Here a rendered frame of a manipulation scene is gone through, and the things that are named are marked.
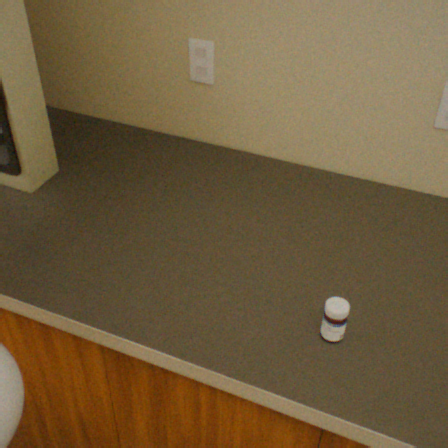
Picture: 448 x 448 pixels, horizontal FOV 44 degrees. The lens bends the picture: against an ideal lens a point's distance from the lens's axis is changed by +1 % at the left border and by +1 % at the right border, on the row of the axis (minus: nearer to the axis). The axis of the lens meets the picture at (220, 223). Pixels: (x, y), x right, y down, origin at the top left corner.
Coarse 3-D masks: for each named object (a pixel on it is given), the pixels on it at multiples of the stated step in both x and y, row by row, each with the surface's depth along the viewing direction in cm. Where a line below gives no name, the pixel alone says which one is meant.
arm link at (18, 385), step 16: (0, 352) 46; (0, 368) 44; (16, 368) 47; (0, 384) 43; (16, 384) 45; (0, 400) 43; (16, 400) 45; (0, 416) 43; (16, 416) 45; (0, 432) 43
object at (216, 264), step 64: (64, 128) 159; (128, 128) 159; (0, 192) 133; (64, 192) 134; (128, 192) 134; (192, 192) 134; (256, 192) 135; (320, 192) 135; (384, 192) 135; (0, 256) 115; (64, 256) 116; (128, 256) 116; (192, 256) 116; (256, 256) 116; (320, 256) 117; (384, 256) 117; (64, 320) 103; (128, 320) 102; (192, 320) 102; (256, 320) 102; (320, 320) 103; (384, 320) 103; (256, 384) 91; (320, 384) 91; (384, 384) 92
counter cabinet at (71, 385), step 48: (0, 336) 123; (48, 336) 115; (48, 384) 128; (96, 384) 118; (144, 384) 110; (192, 384) 103; (48, 432) 144; (96, 432) 132; (144, 432) 122; (192, 432) 114; (240, 432) 106; (288, 432) 100
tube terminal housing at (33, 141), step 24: (0, 0) 109; (0, 24) 111; (24, 24) 117; (0, 48) 112; (24, 48) 119; (0, 72) 114; (24, 72) 120; (24, 96) 122; (24, 120) 124; (48, 120) 132; (24, 144) 126; (48, 144) 134; (24, 168) 129; (48, 168) 137
